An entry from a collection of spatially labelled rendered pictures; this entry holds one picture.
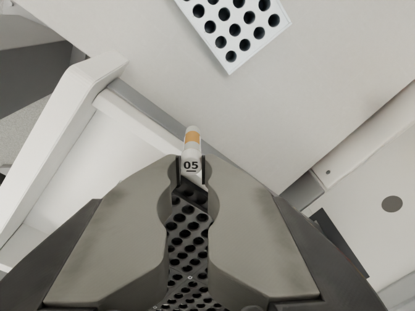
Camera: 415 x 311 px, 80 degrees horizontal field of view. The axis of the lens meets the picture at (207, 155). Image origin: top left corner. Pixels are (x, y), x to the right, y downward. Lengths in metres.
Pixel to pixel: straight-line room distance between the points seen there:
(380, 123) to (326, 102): 0.09
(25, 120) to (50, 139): 1.19
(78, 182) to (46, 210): 0.07
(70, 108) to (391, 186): 0.35
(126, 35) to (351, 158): 0.35
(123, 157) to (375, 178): 0.32
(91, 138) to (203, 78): 0.16
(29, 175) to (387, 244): 0.35
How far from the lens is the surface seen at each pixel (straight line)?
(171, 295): 0.36
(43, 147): 0.21
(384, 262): 0.34
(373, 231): 0.36
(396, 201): 0.36
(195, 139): 0.15
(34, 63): 0.96
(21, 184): 0.24
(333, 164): 0.44
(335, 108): 0.40
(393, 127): 0.43
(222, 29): 0.30
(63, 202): 0.37
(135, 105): 0.24
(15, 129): 1.44
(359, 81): 0.41
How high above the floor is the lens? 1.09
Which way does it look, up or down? 61 degrees down
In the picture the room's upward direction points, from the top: 174 degrees clockwise
